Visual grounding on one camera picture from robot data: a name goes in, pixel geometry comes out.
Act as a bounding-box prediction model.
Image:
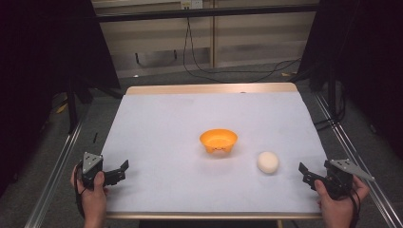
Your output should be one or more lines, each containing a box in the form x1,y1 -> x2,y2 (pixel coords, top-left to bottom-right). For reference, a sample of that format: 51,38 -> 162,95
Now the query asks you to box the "person's right hand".
314,176 -> 371,220

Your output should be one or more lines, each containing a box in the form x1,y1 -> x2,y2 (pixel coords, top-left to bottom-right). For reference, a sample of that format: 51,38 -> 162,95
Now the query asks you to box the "white table mat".
101,91 -> 328,215

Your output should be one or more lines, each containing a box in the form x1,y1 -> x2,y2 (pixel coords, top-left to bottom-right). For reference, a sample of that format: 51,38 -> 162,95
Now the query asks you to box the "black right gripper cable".
347,186 -> 362,228

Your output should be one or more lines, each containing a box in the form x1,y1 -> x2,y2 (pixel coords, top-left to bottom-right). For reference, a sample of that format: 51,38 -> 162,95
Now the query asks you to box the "black floor cable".
187,17 -> 301,74
182,17 -> 302,85

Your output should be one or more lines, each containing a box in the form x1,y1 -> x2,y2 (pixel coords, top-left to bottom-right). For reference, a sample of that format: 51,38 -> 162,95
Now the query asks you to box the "black stand cable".
313,91 -> 347,131

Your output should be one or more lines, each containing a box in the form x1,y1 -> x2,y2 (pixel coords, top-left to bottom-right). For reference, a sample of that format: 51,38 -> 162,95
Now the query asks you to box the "white round bun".
257,150 -> 280,175

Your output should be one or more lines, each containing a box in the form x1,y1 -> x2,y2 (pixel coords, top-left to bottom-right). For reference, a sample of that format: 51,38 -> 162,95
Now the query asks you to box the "black horizontal bar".
94,3 -> 319,24

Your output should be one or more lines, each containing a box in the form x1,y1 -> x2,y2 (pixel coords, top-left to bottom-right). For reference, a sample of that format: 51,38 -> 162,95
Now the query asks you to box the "black curtain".
0,0 -> 122,198
297,0 -> 403,161

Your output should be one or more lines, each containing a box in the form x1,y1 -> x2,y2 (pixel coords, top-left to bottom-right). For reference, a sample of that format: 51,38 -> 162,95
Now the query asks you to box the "black metal stand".
65,75 -> 93,135

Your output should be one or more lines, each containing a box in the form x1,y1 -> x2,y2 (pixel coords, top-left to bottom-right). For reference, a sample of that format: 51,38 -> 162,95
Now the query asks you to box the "white wall socket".
180,0 -> 203,10

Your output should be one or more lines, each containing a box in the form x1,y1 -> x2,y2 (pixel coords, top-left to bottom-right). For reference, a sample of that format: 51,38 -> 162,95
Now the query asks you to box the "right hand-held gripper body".
322,158 -> 376,201

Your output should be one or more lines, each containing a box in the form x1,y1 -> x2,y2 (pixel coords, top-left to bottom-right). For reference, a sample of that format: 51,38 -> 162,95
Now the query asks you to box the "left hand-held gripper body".
81,151 -> 106,190

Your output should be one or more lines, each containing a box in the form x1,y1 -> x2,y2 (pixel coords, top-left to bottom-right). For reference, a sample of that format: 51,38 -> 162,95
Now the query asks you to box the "aluminium floor rail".
313,91 -> 403,228
24,120 -> 86,228

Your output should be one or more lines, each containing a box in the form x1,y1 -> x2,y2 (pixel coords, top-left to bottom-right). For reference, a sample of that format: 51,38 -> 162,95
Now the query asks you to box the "person's left hand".
69,163 -> 109,219

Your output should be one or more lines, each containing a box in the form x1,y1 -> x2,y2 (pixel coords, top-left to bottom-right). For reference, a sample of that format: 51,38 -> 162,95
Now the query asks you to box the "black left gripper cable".
73,161 -> 87,219

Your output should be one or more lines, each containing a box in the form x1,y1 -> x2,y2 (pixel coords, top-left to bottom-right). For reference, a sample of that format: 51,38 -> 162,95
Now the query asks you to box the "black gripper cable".
347,186 -> 362,228
73,161 -> 87,219

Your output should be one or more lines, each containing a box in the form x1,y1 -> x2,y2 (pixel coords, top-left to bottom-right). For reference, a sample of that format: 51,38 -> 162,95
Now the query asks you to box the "orange plastic bowl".
199,128 -> 239,155

